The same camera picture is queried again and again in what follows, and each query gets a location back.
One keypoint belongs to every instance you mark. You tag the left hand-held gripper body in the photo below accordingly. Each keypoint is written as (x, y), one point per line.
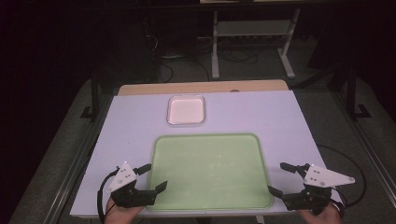
(123, 179)

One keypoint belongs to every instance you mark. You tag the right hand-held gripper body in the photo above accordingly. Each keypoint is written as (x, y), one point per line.
(323, 179)

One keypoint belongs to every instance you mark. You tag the person's left hand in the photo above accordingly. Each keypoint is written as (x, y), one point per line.
(120, 215)

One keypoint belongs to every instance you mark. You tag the person's right hand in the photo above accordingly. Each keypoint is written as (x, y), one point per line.
(323, 218)

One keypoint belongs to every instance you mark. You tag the white board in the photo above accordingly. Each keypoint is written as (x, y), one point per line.
(130, 124)

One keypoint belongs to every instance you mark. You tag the light green tray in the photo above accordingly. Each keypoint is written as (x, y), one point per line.
(208, 171)

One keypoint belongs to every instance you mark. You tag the white square dish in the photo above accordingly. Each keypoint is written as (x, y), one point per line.
(186, 110)

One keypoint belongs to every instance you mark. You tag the black metal stand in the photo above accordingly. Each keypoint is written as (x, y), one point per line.
(94, 96)
(352, 93)

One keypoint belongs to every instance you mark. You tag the wooden table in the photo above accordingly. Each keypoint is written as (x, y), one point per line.
(202, 87)

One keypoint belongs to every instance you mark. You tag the white metal desk frame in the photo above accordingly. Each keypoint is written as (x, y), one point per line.
(252, 28)

